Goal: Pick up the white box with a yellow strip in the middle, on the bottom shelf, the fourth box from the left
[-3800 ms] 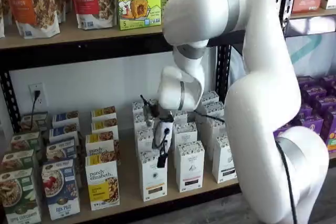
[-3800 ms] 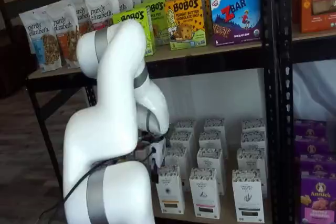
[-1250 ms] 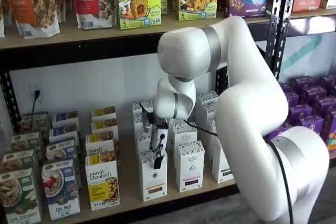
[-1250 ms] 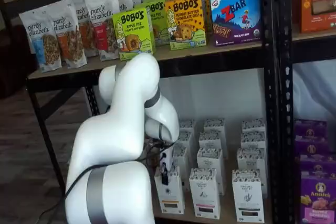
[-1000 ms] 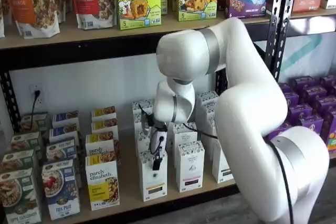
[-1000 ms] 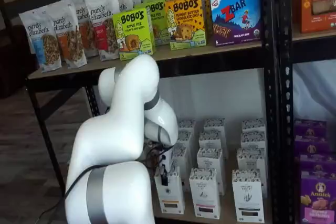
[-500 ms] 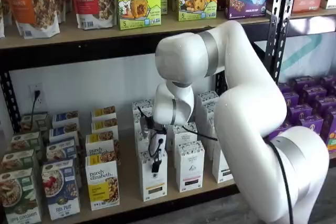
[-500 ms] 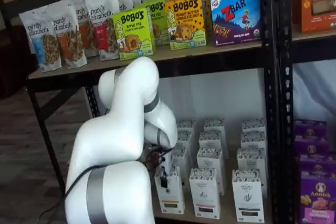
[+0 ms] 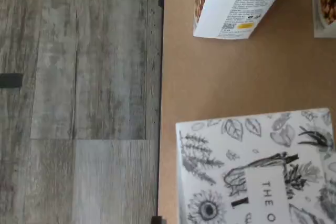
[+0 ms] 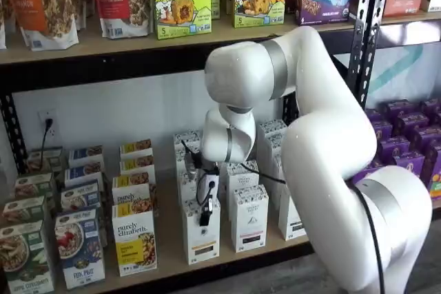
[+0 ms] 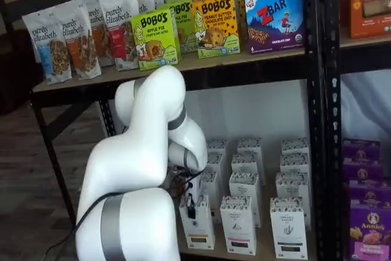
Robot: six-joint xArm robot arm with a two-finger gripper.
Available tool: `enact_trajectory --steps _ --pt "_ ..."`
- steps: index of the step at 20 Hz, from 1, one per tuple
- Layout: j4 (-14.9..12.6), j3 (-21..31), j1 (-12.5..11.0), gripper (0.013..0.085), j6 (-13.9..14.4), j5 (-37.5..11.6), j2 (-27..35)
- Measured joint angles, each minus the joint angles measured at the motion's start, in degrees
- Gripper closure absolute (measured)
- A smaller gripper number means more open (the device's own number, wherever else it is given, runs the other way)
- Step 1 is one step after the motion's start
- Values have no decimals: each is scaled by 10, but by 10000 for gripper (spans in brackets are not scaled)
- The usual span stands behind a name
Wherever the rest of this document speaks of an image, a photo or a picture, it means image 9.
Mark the tan wooden shelf board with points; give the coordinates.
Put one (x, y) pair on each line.
(236, 77)

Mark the white box yellow strip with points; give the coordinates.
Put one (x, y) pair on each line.
(236, 169)

